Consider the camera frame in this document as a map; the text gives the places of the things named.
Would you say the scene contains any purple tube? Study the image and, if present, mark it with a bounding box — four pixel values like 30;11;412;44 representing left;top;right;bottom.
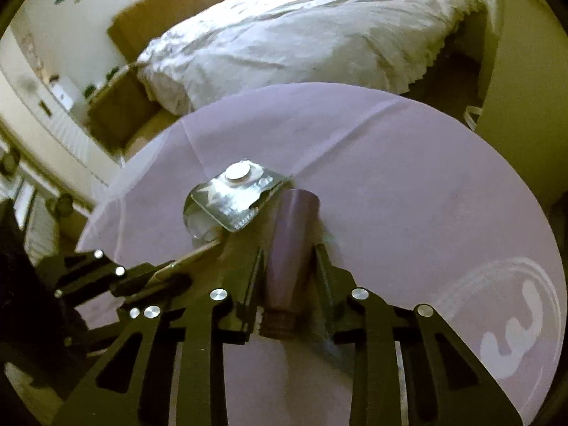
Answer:
260;189;320;338

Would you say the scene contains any wooden bedside table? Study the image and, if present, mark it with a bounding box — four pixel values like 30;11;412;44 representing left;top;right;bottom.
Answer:
86;64;160;152

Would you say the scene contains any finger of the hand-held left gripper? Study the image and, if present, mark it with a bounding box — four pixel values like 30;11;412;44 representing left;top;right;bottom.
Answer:
62;306;143;351
38;251;192;307

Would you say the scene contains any white cable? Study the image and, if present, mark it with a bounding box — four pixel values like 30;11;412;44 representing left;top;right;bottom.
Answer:
464;104;484;130

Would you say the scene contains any cardboard piece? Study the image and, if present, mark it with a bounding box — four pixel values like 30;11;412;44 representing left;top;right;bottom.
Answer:
148;240;223;282

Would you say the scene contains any wooden headboard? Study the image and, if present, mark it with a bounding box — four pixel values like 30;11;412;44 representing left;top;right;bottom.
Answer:
106;0;256;63

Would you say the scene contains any bed with white duvet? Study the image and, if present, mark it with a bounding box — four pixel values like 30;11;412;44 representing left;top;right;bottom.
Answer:
135;0;489;114

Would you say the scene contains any purple tablecloth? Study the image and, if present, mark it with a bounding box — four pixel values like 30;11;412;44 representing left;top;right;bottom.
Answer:
75;82;568;426

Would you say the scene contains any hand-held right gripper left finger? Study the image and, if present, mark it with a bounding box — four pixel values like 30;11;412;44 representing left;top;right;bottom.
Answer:
53;244;266;426

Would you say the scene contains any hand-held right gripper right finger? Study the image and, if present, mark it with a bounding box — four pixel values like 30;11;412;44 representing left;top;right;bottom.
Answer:
313;244;524;426

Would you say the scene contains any silver blister pack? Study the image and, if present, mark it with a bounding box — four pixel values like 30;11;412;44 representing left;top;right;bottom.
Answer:
183;159;291;245

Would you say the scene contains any white radiator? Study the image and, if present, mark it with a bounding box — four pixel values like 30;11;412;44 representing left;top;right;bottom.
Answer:
24;113;92;267

